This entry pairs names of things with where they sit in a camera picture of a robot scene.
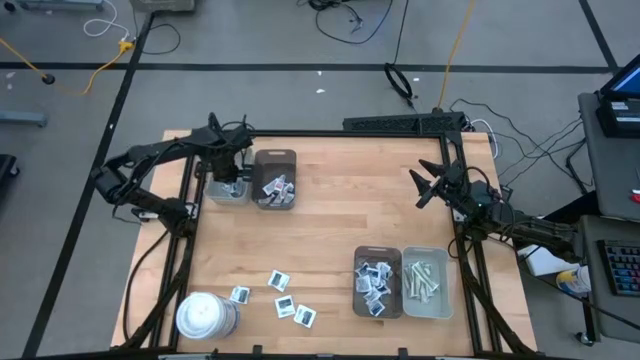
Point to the desk caster wheel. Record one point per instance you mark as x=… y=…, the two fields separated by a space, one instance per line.
x=582 y=338

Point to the black caster base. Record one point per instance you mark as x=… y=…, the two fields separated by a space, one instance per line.
x=6 y=170

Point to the white wipes canister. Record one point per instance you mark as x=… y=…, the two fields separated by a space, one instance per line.
x=205 y=316

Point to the wipes tub yellow label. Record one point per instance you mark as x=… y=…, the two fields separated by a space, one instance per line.
x=574 y=281

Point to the black perforated metal bar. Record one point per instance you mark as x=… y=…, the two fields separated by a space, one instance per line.
x=400 y=123

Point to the black keyboard coloured keys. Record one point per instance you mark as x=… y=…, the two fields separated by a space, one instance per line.
x=622 y=267

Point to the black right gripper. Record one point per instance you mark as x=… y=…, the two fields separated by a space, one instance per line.
x=455 y=185

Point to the laptop screen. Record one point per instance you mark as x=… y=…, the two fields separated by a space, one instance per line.
x=625 y=80

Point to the grey floor stand foot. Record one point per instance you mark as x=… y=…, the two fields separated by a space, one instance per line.
x=22 y=118

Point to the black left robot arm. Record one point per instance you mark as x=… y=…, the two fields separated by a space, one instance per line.
x=150 y=150

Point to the white box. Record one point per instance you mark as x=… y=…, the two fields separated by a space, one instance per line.
x=545 y=262

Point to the grey equipment base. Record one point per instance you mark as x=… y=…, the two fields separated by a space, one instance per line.
x=60 y=4

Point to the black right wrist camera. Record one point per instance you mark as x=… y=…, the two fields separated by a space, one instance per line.
x=484 y=192

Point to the grey desk with printer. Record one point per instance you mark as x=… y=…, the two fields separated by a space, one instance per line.
x=610 y=170

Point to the grey desk with keyboard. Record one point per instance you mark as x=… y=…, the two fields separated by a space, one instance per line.
x=610 y=315

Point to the grey equipment box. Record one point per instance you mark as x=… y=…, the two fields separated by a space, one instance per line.
x=162 y=4

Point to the small red object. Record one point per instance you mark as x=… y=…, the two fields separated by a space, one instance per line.
x=636 y=196

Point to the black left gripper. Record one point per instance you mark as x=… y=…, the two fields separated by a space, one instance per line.
x=227 y=162

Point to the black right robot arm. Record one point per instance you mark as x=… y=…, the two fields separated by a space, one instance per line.
x=530 y=227

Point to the small silver foil packet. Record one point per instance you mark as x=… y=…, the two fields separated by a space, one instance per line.
x=267 y=187
x=286 y=199

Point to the light grey plastic bin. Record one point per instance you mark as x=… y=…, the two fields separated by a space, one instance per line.
x=445 y=290
x=210 y=192

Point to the brown translucent plastic bin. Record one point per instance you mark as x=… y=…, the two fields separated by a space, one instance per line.
x=377 y=255
x=274 y=162

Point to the black label printer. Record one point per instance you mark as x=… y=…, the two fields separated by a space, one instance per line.
x=620 y=117

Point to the black diagonal beam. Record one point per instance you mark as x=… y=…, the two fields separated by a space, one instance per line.
x=575 y=207

